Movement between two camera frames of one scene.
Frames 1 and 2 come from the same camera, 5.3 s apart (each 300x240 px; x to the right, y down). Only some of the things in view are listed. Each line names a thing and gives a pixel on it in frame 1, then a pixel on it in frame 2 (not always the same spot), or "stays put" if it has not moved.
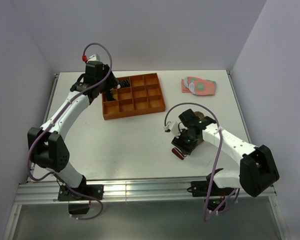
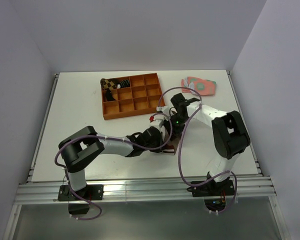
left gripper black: (112, 82) → (160, 141)
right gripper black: (179, 143) → (176, 132)
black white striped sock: (124, 83) stays put
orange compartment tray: (144, 95) stays put
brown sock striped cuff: (177, 152) → (171, 147)
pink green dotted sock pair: (198, 86) stays put
